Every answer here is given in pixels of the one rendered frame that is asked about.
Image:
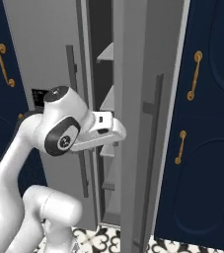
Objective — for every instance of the grey fridge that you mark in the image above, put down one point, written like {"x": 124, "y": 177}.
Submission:
{"x": 105, "y": 29}

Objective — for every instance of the grey fridge door with dispenser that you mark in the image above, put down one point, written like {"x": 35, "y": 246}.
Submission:
{"x": 41, "y": 39}

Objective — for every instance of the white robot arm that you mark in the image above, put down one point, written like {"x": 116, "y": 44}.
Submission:
{"x": 11, "y": 184}

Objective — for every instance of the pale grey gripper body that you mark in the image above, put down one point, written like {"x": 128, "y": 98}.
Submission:
{"x": 112, "y": 135}

